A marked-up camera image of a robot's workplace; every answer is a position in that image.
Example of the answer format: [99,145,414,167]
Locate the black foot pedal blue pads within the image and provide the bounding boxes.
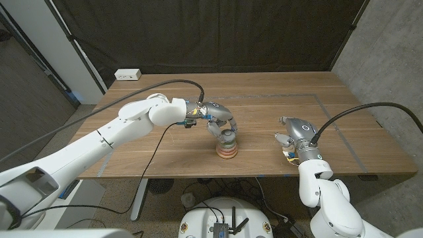
[58,180,80,200]

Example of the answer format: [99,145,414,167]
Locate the white robot torso base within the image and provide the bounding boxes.
[177,197,274,238]

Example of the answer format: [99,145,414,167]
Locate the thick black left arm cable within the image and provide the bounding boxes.
[0,79,205,165]

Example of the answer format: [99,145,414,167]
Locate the white table leg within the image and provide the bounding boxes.
[130,178,149,221]

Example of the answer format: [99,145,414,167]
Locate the grey round floor object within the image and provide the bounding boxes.
[180,192,196,208]

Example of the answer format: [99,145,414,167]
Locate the grey tape workspace outline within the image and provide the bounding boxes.
[97,93,368,178]

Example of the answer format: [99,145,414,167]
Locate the thin black left wrist cable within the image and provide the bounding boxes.
[9,122,178,229]

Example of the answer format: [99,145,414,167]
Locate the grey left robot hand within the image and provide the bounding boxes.
[185,101,238,139]

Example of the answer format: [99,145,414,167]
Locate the small grey toy disc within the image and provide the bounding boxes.
[220,129,236,144]

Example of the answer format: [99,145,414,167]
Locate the large orange toy disc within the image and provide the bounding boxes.
[215,151,239,160]

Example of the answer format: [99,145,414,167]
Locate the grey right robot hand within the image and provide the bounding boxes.
[274,116,323,163]

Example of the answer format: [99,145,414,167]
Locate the black round floor fan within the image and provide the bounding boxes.
[147,178,175,195]

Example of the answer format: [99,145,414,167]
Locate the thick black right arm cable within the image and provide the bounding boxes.
[309,102,423,146]

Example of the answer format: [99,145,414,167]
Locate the white power strip box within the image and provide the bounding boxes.
[114,68,142,81]

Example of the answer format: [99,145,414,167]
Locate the grey radio box with antennas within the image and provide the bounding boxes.
[213,206,249,238]

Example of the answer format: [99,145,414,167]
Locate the black backdrop frame pole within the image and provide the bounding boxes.
[328,0,371,72]
[44,0,108,95]

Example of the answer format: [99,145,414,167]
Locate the black power brick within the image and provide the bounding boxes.
[272,218,307,238]

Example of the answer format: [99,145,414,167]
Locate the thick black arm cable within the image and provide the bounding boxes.
[0,79,205,165]
[309,102,423,146]

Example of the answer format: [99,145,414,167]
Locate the black fabric backdrop curtain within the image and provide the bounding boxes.
[49,0,371,89]

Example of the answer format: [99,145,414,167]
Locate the coral red toy disc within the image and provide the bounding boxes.
[215,147,239,157]

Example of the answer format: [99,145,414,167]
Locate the white floor cable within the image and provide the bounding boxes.
[254,177,289,221]

